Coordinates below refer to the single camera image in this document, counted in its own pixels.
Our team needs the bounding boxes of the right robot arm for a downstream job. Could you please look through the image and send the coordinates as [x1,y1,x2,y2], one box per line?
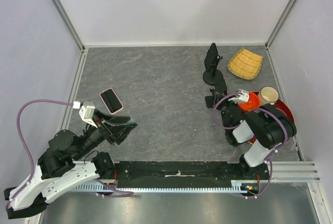
[205,89,297,179]

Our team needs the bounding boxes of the black phone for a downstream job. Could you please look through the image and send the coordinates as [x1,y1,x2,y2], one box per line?
[204,43,218,72]

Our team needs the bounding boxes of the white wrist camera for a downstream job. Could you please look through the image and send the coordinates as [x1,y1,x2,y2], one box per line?
[229,89,250,104]
[73,101,97,127]

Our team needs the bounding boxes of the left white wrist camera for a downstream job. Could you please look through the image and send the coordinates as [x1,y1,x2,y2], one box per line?
[73,101,97,127]

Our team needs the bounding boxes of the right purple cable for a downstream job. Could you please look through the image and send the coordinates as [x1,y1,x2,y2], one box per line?
[212,92,288,200]

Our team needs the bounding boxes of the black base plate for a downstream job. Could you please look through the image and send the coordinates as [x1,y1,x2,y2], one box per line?
[101,161,257,187]

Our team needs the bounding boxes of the red round tray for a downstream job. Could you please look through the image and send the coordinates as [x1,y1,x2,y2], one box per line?
[247,91,295,145]

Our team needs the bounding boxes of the orange bowl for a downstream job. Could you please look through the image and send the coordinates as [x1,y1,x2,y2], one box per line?
[238,92,261,112]

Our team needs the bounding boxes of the beige cup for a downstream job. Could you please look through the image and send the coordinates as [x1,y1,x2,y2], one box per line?
[258,86,279,106]

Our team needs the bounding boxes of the yellow bamboo tray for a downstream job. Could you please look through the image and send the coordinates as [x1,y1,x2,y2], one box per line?
[227,48,263,80]

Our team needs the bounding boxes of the pink case phone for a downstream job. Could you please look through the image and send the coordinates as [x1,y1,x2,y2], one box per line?
[100,88,124,115]

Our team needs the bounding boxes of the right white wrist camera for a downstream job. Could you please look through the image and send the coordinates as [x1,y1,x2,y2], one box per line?
[229,89,250,104]

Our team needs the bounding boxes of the round base phone stand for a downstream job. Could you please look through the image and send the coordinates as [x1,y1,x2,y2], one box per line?
[202,55,223,86]

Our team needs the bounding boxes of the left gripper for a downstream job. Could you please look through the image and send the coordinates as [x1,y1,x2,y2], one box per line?
[73,108,139,160]

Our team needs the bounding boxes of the folding black phone stand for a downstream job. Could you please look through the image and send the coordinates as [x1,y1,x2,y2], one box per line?
[204,79,227,108]

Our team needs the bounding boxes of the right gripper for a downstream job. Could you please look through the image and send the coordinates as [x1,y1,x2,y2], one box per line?
[212,92,238,130]

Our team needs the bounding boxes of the grey cable duct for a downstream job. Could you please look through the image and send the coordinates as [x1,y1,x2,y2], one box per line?
[70,180,259,194]

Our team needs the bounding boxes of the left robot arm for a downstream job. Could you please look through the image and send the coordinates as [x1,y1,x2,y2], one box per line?
[4,109,137,219]

